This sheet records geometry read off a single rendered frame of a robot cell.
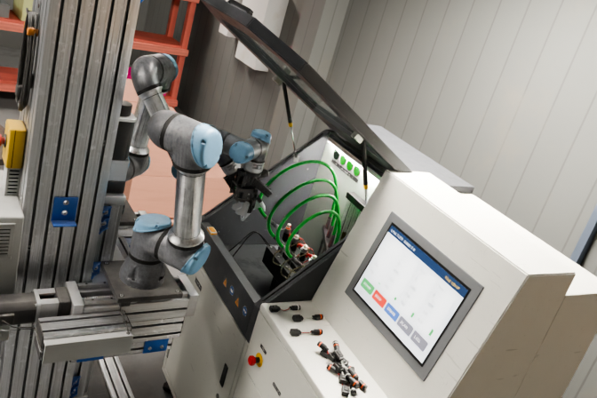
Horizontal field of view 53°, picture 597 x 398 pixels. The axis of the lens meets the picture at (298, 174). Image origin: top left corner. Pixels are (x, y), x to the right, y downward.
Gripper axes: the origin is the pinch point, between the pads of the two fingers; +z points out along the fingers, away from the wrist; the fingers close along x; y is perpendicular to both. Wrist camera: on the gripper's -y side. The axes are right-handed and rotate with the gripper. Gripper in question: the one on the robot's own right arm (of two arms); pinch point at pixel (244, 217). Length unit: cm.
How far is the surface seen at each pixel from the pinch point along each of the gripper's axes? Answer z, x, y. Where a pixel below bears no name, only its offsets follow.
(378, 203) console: -23, 29, -36
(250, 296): 25.9, 14.8, -3.4
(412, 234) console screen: -22, 50, -36
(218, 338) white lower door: 57, 0, -3
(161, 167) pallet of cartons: 65, -192, -34
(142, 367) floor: 121, -57, 3
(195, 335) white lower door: 72, -21, -3
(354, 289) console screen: 6.5, 40.1, -28.6
